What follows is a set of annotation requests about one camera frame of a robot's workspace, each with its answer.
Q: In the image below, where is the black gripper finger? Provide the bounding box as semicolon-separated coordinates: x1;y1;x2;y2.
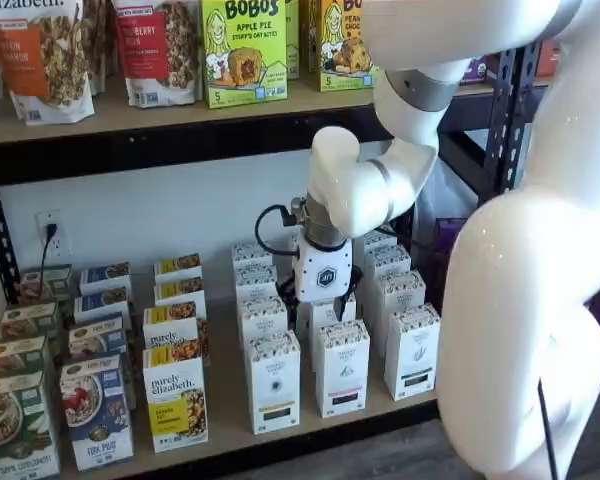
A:
275;277;302;333
332;266;364;323

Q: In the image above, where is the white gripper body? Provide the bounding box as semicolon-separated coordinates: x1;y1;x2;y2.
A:
292;238;354;304

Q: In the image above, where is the white tea box pink strip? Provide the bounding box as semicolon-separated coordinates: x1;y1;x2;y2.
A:
314;318;371;420
307;294;359;374

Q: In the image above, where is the white tea box green strip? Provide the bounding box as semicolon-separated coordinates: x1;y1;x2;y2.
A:
363;243;413;281
362;229;399;251
383;301;442;402
376;269;427;346

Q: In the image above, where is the yellow white granola box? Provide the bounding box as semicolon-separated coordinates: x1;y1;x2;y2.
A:
142;301;209;354
152;252;204;284
141;343;210;455
152;276;207;310

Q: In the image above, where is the blue cereal box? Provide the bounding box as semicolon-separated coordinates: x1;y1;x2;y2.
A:
73;286;133;325
59;353;135;472
67;313;129;361
78;261;132;297

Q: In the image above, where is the yellow Bobo's peanut butter box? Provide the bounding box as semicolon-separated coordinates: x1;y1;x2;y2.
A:
299;0;381;94

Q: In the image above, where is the green cereal box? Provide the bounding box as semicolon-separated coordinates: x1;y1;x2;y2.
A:
0;301;62;346
18;263;75;307
0;370;62;480
0;334;51;382

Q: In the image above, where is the green Bobo's apple pie box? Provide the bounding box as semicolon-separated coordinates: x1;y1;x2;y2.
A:
285;0;301;81
201;0;290;109

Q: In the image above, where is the orange brown snack box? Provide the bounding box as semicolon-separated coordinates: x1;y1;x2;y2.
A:
533;38;561;79

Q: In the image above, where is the granola bag red label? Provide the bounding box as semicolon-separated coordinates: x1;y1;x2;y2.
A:
110;0;202;108

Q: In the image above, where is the white granola bag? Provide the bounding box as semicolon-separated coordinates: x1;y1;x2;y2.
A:
82;0;109;96

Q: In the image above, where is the granola bag orange label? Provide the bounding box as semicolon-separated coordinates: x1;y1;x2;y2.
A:
0;0;97;126

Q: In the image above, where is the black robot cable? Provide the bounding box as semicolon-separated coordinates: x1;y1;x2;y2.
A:
255;203;561;480

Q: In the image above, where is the black power plug cord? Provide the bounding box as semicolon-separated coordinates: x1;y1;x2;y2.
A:
38;222;60;294

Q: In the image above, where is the white wall outlet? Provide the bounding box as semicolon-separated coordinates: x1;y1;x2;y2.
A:
34;209;64;259

